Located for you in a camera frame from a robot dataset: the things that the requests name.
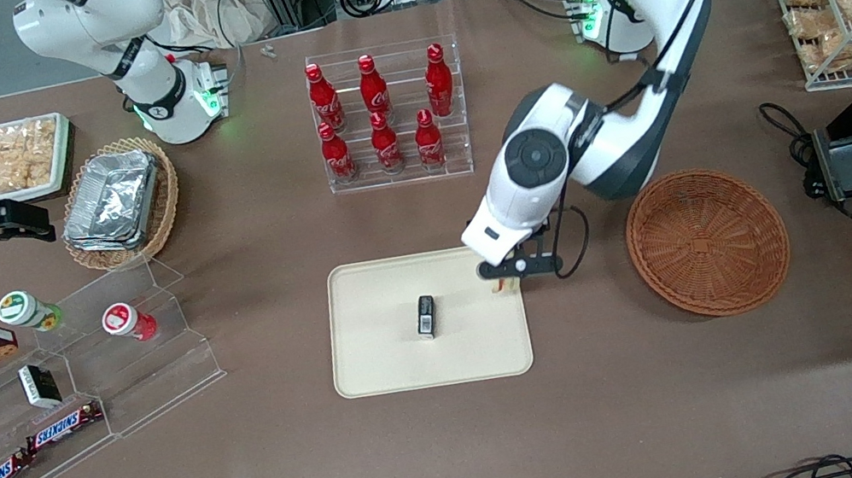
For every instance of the beige cloth bag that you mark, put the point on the beige cloth bag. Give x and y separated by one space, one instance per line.
206 12

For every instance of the clear acrylic bottle rack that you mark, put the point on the clear acrylic bottle rack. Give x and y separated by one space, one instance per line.
401 169

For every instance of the brown wicker basket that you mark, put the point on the brown wicker basket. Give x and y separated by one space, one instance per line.
708 244

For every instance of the black sandwich pack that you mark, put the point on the black sandwich pack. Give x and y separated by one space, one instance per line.
426 315

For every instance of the light tan wicker basket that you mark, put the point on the light tan wicker basket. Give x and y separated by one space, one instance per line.
161 205

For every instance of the small grey metal piece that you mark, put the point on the small grey metal piece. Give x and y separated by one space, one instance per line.
266 51

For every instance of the small black white box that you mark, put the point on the small black white box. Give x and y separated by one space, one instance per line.
39 386

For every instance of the cream plastic tray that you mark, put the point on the cream plastic tray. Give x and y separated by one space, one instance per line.
394 357

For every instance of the clear acrylic stepped display stand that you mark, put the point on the clear acrylic stepped display stand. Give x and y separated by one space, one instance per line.
155 379

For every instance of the red cola bottle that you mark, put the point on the red cola bottle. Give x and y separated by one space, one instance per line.
429 141
337 154
439 81
386 146
373 90
323 100

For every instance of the white rectangular snack dish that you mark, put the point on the white rectangular snack dish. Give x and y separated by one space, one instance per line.
57 153

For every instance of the green sunflower cup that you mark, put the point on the green sunflower cup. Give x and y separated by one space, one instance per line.
27 310

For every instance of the stack of aluminium foil trays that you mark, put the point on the stack of aluminium foil trays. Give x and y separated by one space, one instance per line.
112 200

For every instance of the red strawberry yogurt cup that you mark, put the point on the red strawberry yogurt cup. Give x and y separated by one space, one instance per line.
128 321

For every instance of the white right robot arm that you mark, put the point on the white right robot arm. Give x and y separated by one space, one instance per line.
95 22

